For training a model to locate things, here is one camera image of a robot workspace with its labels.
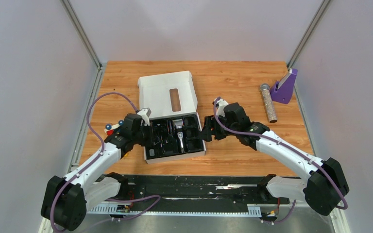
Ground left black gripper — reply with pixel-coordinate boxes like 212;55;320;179
132;121;160;146

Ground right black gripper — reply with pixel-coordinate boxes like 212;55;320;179
199;113;238;142

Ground black silver hair clipper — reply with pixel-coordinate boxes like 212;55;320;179
173;119;185;153

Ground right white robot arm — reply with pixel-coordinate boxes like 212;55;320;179
200;98;349;216

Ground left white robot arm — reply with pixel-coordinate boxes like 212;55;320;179
40;108;153;231

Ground red blue toy block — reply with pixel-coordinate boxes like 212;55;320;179
104;120;124;136

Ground white box with black tray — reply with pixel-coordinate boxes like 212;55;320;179
137;71;206;164

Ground glittery silver cylinder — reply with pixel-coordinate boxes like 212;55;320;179
260;83;277;123

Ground purple wedge stand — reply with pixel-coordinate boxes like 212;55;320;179
270;68;298;104

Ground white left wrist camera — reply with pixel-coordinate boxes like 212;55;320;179
137;108;152;126

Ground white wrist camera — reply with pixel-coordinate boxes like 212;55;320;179
137;108;152;126
216;99;229;117

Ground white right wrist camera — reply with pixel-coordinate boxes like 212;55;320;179
216;99;229;117

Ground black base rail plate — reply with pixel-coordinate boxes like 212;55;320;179
95;174;324;215

